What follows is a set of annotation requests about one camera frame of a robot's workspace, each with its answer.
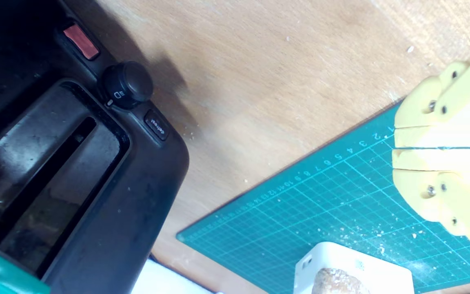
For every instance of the white block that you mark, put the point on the white block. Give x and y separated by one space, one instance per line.
390 273

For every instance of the green cutting mat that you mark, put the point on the green cutting mat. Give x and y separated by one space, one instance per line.
300 212

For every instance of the black two-slot toaster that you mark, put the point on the black two-slot toaster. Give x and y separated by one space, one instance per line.
149 196

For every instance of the brown bread slice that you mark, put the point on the brown bread slice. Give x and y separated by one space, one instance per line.
337 283

